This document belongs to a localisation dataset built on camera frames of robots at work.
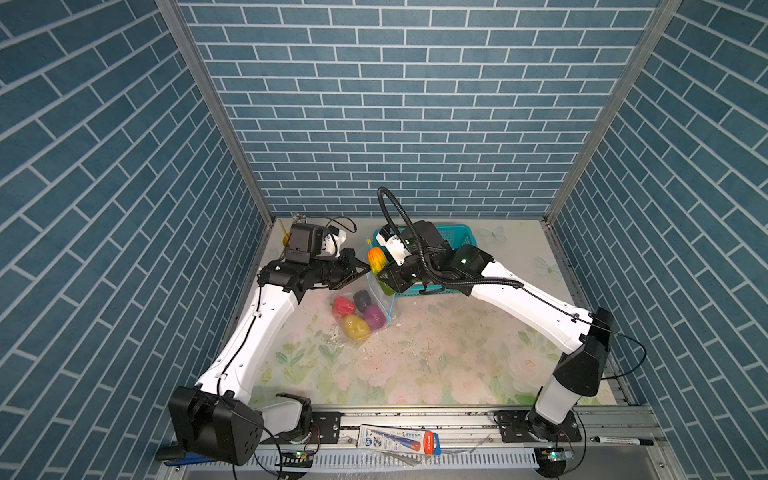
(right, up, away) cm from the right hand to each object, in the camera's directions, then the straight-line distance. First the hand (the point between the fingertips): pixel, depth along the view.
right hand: (378, 269), depth 73 cm
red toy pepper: (-12, -13, +18) cm, 25 cm away
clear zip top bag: (-2, -11, +26) cm, 29 cm away
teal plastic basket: (+25, +10, +35) cm, 45 cm away
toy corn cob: (0, +2, -1) cm, 2 cm away
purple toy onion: (-2, -15, +12) cm, 19 cm away
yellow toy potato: (-8, -18, +13) cm, 24 cm away
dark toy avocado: (-6, -11, +18) cm, 22 cm away
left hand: (-2, +1, 0) cm, 2 cm away
